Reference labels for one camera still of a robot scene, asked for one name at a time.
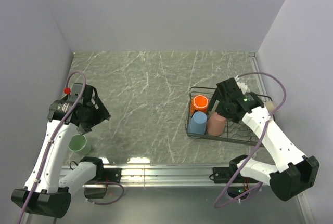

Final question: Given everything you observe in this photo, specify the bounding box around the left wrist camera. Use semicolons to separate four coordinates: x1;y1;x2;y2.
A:
63;83;83;97

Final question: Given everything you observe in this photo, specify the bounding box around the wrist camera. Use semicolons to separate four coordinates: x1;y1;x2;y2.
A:
63;83;83;97
235;76;249;95

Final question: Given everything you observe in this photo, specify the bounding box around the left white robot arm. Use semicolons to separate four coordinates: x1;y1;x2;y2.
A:
11;83;110;218

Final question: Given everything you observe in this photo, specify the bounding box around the black wire dish rack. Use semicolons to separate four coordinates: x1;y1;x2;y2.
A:
185;86;258;146

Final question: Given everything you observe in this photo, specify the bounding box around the blue plastic cup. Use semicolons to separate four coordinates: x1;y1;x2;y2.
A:
187;111;207;138

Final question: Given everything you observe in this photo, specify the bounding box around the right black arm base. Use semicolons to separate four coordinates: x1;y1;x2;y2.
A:
209;167;249;199

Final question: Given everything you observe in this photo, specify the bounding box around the salmon plastic cup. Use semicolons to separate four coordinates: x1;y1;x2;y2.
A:
206;112;227;136

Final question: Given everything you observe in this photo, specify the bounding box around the light green plastic cup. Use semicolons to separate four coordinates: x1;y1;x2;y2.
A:
68;135;91;155

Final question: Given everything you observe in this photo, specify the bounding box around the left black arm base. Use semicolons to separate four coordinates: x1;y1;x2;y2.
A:
69;157;123;200

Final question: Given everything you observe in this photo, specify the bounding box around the aluminium mounting rail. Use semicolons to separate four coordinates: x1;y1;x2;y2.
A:
59;165;304;187

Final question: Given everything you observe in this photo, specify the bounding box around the beige plastic cup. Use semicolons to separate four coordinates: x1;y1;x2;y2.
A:
264;101;276;114

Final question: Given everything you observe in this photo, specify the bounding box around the orange mug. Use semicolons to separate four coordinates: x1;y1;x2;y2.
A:
190;95;209;115

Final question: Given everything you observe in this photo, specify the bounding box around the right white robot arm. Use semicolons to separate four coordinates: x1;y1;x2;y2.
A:
211;78;319;201

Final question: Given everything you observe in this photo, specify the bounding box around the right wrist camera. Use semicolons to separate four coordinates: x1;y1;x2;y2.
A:
235;76;249;95

